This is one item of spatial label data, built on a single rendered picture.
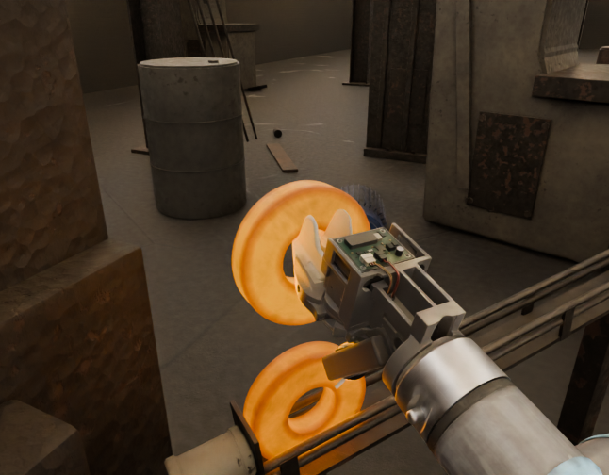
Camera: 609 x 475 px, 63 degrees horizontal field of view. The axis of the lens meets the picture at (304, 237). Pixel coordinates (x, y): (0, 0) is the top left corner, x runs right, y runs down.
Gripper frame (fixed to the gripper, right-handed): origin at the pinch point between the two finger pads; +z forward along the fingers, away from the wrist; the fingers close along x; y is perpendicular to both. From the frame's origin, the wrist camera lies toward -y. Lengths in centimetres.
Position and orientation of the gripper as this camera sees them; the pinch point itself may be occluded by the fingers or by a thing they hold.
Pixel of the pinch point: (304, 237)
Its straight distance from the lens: 52.5
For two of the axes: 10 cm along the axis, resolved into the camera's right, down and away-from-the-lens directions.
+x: -8.7, 1.9, -4.5
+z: -4.7, -5.8, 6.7
